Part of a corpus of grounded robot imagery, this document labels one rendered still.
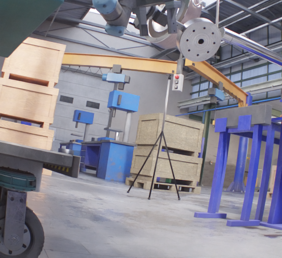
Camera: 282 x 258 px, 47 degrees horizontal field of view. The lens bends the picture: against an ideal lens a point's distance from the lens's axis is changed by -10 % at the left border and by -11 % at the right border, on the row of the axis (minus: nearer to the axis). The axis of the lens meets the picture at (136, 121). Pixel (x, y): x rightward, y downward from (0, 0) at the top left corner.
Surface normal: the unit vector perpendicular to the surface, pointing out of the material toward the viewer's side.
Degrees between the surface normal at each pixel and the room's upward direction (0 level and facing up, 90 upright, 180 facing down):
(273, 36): 90
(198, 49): 131
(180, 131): 90
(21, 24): 180
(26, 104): 90
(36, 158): 90
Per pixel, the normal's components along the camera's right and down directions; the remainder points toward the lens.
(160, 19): 0.26, 0.60
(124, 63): -0.15, -0.15
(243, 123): -0.90, -0.19
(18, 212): 0.54, -0.04
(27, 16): -0.15, 0.98
